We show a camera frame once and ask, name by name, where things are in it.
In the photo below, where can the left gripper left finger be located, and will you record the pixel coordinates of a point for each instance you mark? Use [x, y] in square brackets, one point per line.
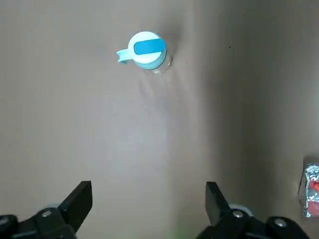
[49, 224]

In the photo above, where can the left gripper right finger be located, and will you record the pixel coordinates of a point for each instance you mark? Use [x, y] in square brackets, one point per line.
[239, 226]

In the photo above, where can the rectangular aluminium foil pan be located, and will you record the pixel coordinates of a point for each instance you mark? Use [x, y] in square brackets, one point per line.
[311, 174]

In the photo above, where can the clear seasoning bottle cyan lid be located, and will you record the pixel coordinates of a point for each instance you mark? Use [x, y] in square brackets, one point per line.
[147, 49]

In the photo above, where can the sliced meat skewer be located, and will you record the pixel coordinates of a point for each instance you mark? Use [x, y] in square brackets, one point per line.
[316, 186]

